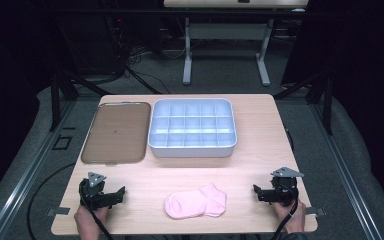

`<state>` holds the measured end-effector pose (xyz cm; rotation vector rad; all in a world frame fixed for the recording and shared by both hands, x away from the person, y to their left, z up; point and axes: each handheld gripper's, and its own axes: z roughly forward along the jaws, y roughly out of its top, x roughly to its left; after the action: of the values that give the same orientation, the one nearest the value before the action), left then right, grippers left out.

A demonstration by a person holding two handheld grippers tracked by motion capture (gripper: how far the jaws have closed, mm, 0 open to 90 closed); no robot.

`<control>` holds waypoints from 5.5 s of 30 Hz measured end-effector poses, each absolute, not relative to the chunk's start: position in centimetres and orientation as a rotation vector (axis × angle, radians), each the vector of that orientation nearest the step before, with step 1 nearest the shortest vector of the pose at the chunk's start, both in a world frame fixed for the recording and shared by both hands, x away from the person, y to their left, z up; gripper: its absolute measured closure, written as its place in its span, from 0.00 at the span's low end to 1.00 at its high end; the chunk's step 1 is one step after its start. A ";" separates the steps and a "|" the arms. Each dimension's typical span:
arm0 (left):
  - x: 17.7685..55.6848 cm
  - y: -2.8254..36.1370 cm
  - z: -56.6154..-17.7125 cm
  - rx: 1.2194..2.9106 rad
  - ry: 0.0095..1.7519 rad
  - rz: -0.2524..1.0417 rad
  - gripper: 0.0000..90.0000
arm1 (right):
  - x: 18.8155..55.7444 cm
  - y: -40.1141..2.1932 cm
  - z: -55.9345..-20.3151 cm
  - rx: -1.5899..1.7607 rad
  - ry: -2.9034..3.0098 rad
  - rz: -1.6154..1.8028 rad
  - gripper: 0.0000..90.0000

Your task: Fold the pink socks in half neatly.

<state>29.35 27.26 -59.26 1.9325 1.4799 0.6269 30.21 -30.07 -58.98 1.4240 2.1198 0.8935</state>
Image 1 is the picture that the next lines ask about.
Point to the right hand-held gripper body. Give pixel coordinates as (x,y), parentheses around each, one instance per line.
(285,191)

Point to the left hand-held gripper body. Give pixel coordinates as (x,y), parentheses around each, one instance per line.
(93,195)

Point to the pink sock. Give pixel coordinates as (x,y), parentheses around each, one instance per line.
(193,203)

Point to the white compartment storage box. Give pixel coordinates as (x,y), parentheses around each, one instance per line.
(193,151)

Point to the person's left hand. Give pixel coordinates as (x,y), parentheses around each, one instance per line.
(88,221)

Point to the person's right hand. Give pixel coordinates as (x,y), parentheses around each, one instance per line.
(296,218)

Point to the brown translucent lid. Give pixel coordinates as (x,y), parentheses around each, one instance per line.
(116,133)

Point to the black metal stand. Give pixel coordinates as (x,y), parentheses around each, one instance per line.
(327,106)
(55,103)

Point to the desk with white legs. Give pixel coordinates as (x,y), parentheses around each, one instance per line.
(226,31)

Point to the grey metal table bracket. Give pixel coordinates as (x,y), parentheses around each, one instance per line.
(60,211)
(315,211)

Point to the aluminium floor rail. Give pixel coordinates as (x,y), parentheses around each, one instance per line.
(31,170)
(345,171)

